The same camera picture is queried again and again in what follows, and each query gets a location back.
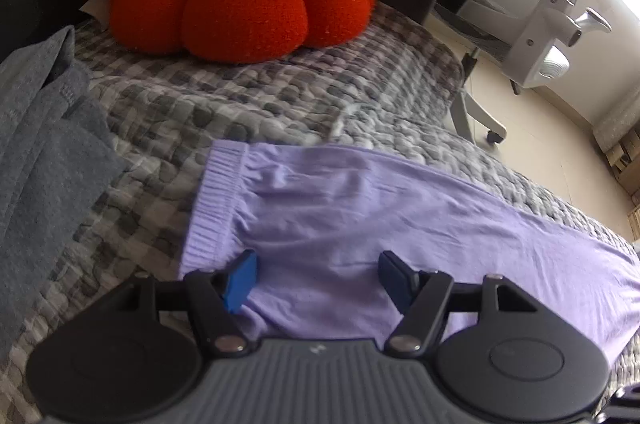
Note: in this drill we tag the orange pumpkin cushion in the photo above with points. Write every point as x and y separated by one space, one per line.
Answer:
240 8

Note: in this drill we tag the white office chair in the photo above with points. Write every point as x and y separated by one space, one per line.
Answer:
540 28

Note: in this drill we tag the lilac pants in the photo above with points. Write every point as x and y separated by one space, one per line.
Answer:
375 214

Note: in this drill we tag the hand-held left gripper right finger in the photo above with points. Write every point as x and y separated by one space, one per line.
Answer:
392 276

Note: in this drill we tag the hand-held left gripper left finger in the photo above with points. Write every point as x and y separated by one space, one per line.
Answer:
240 279

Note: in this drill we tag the grey knit garment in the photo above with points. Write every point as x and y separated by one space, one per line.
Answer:
45 153

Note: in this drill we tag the white paper sheet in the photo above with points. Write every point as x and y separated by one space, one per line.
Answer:
97 11

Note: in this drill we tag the grey curtain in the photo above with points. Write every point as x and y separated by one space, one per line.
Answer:
617 123

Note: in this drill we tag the grey checked quilt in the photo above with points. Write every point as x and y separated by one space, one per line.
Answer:
225 103

